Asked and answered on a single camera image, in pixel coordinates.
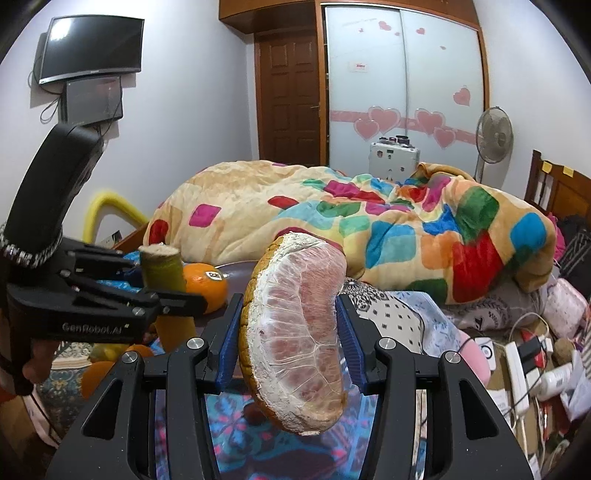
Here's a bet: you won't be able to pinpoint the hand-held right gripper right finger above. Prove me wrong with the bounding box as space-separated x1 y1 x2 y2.
336 294 546 480

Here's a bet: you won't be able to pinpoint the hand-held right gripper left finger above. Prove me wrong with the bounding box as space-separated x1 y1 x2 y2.
44 294 245 480

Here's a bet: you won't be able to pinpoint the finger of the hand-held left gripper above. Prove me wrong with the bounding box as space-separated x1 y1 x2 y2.
90 285 208 320
62 236 145 289

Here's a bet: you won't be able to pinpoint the yellow-green sugarcane piece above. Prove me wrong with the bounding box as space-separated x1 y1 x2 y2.
139 244 197 352

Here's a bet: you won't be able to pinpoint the peeled pomelo wedge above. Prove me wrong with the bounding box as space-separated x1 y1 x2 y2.
239 232 348 437

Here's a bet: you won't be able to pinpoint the person's left hand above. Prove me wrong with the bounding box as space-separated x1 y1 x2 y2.
23 340 60 385

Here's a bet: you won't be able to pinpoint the orange with sticker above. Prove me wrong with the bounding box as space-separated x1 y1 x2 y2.
181 262 229 315

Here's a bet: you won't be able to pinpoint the white patterned cloth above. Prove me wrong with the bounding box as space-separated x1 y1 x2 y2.
341 280 459 370

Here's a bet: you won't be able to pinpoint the yellow foam tube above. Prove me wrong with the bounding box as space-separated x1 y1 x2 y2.
83 189 149 244

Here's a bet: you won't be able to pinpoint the green-yellow fruit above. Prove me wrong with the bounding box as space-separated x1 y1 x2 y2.
89 342 127 363

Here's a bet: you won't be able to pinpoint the blue pink printed mat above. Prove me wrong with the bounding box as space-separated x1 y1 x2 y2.
152 391 419 480

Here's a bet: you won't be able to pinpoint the small black monitor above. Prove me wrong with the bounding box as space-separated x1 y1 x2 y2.
62 76 124 125

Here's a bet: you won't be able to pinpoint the colourful checked blanket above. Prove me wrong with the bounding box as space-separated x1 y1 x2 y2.
143 160 562 306

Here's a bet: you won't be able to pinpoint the white power strip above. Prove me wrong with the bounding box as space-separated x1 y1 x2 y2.
503 343 530 415

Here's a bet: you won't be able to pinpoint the white plastic case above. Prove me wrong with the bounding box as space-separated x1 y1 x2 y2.
369 135 421 179

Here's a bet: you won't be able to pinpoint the white plastic bottle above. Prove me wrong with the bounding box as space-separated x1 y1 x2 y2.
536 364 579 401

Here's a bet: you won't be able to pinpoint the pink pillow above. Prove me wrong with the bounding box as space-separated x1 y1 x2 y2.
544 276 589 343

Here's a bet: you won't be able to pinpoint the brown wooden door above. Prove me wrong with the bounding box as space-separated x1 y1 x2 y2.
255 33 325 168

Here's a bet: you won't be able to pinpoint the standing electric fan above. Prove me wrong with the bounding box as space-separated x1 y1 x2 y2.
473 107 515 184

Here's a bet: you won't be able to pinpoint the wooden headboard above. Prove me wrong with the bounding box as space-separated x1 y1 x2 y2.
526 150 591 219

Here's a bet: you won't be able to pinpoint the wardrobe with heart stickers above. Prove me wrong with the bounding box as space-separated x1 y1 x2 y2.
318 0 491 182

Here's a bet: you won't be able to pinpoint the wooden overhead cabinet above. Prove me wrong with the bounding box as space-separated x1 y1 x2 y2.
219 0 320 34

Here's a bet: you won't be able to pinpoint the wooden bed frame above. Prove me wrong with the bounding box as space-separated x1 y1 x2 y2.
112 220 151 254

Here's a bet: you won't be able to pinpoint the braided grey strap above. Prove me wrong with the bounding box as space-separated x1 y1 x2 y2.
0 220 64 269

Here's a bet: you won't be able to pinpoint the black wall cables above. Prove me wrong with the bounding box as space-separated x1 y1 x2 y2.
28 68 64 124

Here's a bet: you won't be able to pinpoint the wall-mounted black television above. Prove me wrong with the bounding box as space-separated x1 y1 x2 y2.
38 16 145 86

